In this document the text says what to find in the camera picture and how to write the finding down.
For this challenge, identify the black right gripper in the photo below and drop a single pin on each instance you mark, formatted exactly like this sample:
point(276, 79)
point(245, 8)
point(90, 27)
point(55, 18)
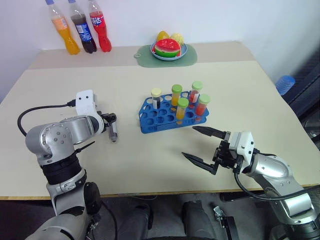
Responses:
point(225, 156)

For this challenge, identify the dark grey rounded shape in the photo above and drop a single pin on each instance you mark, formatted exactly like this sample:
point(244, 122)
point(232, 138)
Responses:
point(135, 222)
point(197, 220)

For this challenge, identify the green silicone mat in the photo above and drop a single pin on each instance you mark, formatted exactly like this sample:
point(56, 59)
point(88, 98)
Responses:
point(145, 58)

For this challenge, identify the clear grey test tube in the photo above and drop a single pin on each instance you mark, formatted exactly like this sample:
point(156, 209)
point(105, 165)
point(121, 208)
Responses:
point(113, 132)

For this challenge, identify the blue test tube rack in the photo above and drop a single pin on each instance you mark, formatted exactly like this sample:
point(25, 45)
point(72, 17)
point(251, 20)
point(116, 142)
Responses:
point(152, 120)

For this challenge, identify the light blue plate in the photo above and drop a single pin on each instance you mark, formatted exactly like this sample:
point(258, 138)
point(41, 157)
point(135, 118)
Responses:
point(166, 58)

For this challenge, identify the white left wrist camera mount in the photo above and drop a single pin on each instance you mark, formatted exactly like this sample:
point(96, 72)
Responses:
point(86, 106)

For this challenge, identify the black test tube yellow cap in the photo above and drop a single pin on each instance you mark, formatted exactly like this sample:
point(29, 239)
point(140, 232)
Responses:
point(156, 98)

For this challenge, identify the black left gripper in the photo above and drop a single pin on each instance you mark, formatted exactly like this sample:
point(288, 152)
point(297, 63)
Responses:
point(106, 117)

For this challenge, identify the yellow test tube green cap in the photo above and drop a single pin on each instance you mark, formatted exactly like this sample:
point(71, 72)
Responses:
point(176, 95)
point(181, 110)

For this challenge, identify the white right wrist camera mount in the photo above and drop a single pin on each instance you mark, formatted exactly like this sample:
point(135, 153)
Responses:
point(243, 146)

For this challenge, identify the pale yellow bumpy toy fruit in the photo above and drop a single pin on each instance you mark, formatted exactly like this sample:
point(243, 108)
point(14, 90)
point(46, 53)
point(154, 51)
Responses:
point(178, 38)

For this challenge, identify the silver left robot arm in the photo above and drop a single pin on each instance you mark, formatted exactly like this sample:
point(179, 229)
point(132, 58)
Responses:
point(57, 135)

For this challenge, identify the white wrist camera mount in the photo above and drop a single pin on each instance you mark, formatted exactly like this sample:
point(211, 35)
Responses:
point(86, 106)
point(243, 146)

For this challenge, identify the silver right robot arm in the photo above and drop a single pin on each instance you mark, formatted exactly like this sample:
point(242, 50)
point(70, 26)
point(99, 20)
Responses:
point(275, 167)

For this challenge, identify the dark cola bottle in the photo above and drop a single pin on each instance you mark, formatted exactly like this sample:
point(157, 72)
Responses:
point(84, 35)

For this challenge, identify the blue bottle cap stack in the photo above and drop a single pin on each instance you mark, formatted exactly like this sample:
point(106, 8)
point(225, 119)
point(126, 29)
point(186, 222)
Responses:
point(285, 85)

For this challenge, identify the black zip tie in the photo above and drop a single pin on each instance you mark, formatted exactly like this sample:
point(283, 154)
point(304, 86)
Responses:
point(85, 147)

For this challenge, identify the red soda bottle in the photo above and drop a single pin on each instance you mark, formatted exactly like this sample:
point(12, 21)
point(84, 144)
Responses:
point(101, 32)

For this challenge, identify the metal bracket with black block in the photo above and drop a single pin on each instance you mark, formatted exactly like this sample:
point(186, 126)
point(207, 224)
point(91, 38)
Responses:
point(226, 222)

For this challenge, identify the red test tube green cap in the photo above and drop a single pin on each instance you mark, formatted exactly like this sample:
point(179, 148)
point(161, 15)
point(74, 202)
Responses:
point(202, 107)
point(195, 93)

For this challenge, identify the toy watermelon slice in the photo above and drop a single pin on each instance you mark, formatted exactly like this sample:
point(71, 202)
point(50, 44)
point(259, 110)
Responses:
point(167, 47)

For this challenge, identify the orange soda bottle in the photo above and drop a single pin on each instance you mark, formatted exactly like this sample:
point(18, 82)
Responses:
point(67, 37)

